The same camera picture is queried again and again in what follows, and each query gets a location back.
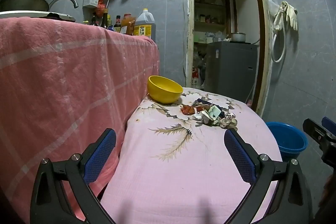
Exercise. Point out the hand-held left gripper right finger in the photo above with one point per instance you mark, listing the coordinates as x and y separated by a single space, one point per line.
240 155

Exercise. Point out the metal basin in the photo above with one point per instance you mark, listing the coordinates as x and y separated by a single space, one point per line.
23 2

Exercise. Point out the cream rubber gloves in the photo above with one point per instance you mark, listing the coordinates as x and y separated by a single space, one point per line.
290 15

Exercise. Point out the wooden door frame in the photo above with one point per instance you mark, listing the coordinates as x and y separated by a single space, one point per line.
264 29

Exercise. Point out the wooden shelf unit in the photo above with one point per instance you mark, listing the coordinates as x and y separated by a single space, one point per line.
210 4

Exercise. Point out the large cooking oil bottle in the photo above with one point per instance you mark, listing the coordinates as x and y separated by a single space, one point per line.
144 24

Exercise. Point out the beige paper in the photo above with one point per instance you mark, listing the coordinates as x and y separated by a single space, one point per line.
229 121

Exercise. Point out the pink floral blanket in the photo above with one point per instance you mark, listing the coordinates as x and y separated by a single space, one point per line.
178 161

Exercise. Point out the white green wrapper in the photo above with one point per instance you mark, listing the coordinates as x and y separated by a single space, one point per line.
210 116

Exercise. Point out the white red printed bag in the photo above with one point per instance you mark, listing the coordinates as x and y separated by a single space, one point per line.
196 79

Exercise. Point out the blue plastic bucket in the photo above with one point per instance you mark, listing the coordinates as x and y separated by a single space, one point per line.
288 140

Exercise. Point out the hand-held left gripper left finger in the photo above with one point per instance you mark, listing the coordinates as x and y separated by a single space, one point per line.
101 155

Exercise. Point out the grey refrigerator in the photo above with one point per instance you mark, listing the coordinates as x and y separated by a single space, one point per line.
231 69

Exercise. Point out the red mesh bag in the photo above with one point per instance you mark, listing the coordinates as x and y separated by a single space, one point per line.
99 7

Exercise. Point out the red capped dark sauce bottle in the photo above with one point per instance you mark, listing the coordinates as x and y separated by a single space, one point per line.
117 24

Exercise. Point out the dark glass sauce bottle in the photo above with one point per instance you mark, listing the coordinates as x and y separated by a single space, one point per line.
94 20

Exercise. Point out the yellow bowl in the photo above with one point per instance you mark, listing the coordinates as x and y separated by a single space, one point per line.
164 91

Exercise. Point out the metal cooking pot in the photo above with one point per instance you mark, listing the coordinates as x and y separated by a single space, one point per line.
238 37

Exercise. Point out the red snack wrapper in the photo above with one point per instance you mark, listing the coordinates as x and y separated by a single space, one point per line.
187 109

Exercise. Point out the dark blue wrapper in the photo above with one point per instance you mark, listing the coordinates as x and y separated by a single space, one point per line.
203 102

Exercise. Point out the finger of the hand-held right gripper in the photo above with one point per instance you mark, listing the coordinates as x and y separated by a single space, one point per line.
330 124
315 130

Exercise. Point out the tall dark glass bottle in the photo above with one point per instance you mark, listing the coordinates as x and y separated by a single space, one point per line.
105 20

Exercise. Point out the pink checked cloth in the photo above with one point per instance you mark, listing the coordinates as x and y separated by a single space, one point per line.
65 82

